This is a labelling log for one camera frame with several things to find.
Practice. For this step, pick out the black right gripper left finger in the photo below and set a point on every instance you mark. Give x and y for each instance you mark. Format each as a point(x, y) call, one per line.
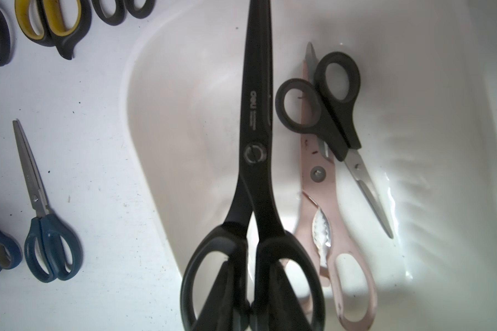
point(217, 313)

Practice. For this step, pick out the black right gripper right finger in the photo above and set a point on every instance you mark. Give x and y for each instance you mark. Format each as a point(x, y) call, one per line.
point(285, 312)

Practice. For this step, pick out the long matte black scissors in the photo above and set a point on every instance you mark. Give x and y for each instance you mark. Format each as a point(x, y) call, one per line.
point(252, 236)

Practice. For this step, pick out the dark blue handled scissors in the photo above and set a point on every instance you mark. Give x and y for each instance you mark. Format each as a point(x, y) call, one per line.
point(51, 249)

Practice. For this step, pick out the small black scissors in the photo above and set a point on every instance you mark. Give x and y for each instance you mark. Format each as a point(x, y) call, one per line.
point(121, 8)

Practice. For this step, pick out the yellow black scissors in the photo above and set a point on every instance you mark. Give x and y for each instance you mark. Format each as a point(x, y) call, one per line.
point(54, 32)

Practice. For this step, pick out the white plastic storage box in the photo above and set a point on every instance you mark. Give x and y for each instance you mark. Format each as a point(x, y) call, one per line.
point(421, 115)

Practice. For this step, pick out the pink kitchen shears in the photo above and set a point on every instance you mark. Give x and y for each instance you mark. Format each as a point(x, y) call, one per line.
point(321, 228)

